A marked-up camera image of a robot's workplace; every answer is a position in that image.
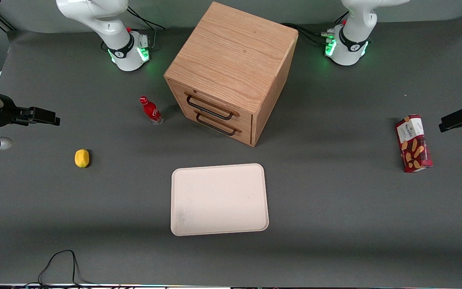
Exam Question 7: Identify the cream plastic tray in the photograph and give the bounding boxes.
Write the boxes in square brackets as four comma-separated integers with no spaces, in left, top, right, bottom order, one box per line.
[170,163,270,236]

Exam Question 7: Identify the thin black looped cable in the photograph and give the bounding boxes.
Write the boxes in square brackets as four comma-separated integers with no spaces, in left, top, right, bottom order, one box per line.
[38,250,97,287]

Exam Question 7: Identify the red coke bottle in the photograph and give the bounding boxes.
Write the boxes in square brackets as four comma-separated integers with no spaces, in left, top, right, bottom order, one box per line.
[140,96,164,125]

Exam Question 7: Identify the red biscuit box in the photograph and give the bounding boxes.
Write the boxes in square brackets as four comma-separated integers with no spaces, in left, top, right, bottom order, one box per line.
[395,114,434,173]

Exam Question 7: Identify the yellow lemon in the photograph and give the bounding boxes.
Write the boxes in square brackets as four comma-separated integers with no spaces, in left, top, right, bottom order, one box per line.
[74,149,90,168]

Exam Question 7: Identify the short black drawer handle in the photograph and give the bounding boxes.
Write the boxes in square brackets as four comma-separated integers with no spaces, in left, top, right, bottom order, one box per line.
[195,113,238,136]

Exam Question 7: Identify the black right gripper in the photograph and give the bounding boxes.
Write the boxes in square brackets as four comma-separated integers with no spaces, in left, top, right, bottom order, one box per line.
[0,93,61,127]

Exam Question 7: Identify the black right arm base cable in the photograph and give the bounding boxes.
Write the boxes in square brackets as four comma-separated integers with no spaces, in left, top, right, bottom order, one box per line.
[126,6,166,51]

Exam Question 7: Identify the dark grey table mat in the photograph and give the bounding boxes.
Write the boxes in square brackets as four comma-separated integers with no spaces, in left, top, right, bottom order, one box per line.
[0,15,462,286]

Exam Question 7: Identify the wooden two-drawer cabinet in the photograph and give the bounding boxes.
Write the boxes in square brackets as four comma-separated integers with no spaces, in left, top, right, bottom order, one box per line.
[164,1,299,147]

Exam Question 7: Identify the aluminium frame rail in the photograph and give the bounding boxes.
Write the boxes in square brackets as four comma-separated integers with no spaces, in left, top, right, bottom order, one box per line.
[0,12,17,33]

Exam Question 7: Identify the long black drawer handle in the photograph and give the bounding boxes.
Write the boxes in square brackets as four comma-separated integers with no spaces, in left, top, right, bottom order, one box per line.
[185,94,235,121]

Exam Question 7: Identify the black left arm base cables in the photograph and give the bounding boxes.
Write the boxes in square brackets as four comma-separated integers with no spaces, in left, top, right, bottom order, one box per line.
[281,22,335,46]

